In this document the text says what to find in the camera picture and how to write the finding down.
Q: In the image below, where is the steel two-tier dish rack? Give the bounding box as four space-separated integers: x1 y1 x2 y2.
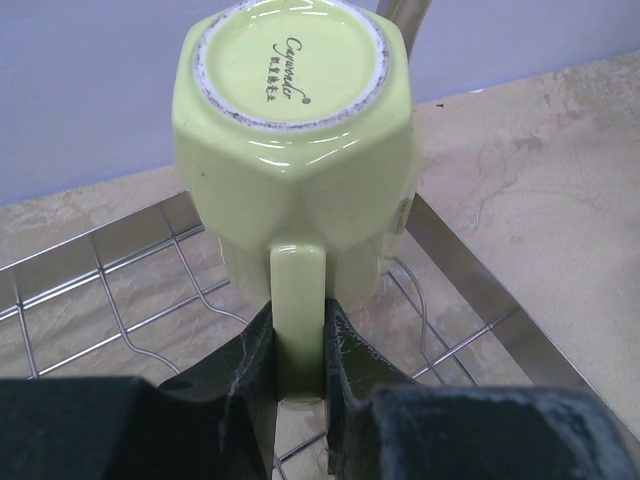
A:
0 0 640 464

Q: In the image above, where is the light green mug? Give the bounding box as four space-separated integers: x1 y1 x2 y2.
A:
171 1 421 402

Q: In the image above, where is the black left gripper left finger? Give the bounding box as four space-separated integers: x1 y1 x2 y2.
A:
1 307 277 479

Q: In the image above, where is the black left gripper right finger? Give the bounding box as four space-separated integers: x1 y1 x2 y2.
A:
324 299 639 479

